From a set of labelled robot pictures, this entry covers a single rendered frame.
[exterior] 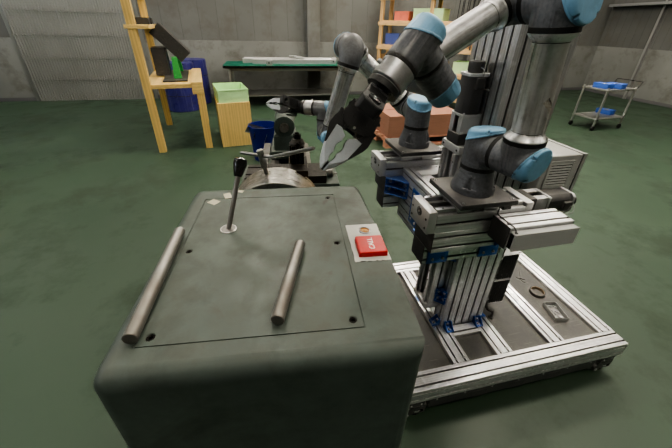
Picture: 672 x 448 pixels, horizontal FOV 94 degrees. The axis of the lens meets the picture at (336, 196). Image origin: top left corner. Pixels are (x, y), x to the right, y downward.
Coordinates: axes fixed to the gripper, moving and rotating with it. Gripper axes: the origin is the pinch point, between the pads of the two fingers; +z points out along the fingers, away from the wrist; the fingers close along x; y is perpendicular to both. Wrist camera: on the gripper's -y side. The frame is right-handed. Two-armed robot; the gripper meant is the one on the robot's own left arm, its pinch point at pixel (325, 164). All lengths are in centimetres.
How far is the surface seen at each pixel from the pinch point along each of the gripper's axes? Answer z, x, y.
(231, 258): 26.9, 3.5, 0.9
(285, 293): 21.5, -6.8, -11.7
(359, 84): -241, -14, 824
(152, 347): 37.0, 5.4, -17.3
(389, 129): -107, -82, 414
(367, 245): 8.1, -17.6, 0.9
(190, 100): 60, 247, 644
